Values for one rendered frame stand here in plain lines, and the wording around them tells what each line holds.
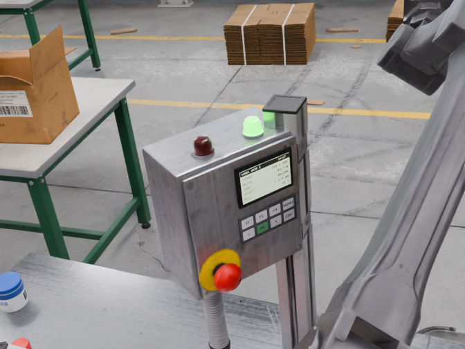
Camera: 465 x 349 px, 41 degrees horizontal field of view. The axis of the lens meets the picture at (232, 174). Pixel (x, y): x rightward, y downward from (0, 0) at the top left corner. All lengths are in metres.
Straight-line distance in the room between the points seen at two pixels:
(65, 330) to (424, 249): 1.10
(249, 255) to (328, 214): 2.36
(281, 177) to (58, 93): 1.81
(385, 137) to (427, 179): 3.26
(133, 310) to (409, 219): 1.05
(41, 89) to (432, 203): 1.98
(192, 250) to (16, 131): 1.79
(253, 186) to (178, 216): 0.10
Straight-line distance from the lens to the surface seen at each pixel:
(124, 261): 3.03
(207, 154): 0.72
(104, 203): 3.49
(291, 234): 0.84
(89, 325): 1.51
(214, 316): 0.97
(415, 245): 0.54
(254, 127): 0.75
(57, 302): 1.60
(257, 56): 4.94
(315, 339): 0.51
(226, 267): 0.77
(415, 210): 0.55
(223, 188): 0.73
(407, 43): 1.01
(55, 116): 2.48
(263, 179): 0.76
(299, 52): 4.87
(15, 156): 2.43
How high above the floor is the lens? 1.83
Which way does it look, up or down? 31 degrees down
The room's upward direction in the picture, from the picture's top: 7 degrees counter-clockwise
